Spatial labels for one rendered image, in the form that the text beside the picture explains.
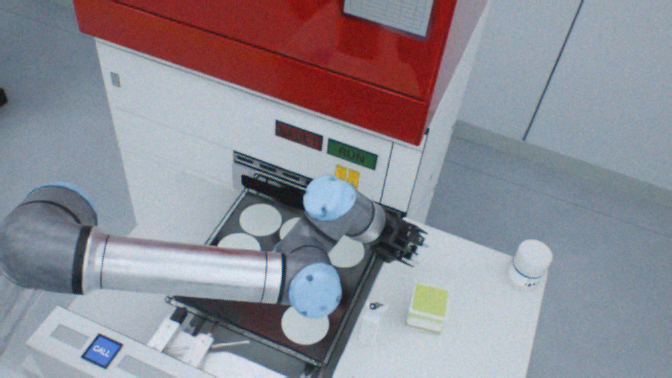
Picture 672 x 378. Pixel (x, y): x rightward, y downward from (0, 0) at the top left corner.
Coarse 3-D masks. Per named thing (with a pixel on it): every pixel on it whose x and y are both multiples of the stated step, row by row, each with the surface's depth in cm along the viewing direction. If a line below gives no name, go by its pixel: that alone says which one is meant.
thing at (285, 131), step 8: (280, 128) 142; (288, 128) 141; (296, 128) 140; (280, 136) 144; (288, 136) 143; (296, 136) 142; (304, 136) 141; (312, 136) 140; (304, 144) 142; (312, 144) 141
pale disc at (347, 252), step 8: (344, 240) 148; (352, 240) 148; (336, 248) 146; (344, 248) 146; (352, 248) 146; (360, 248) 147; (328, 256) 144; (336, 256) 144; (344, 256) 145; (352, 256) 145; (360, 256) 145; (336, 264) 143; (344, 264) 143; (352, 264) 143
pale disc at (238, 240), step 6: (234, 234) 146; (240, 234) 146; (246, 234) 146; (222, 240) 144; (228, 240) 144; (234, 240) 145; (240, 240) 145; (246, 240) 145; (252, 240) 145; (228, 246) 143; (234, 246) 144; (240, 246) 144; (246, 246) 144; (252, 246) 144; (258, 246) 144
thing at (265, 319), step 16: (240, 208) 151; (288, 208) 153; (272, 240) 146; (368, 256) 145; (352, 272) 142; (352, 288) 139; (192, 304) 132; (208, 304) 133; (224, 304) 133; (240, 304) 133; (256, 304) 134; (272, 304) 134; (224, 320) 131; (240, 320) 131; (256, 320) 131; (272, 320) 131; (336, 320) 133; (272, 336) 129; (304, 352) 127; (320, 352) 127
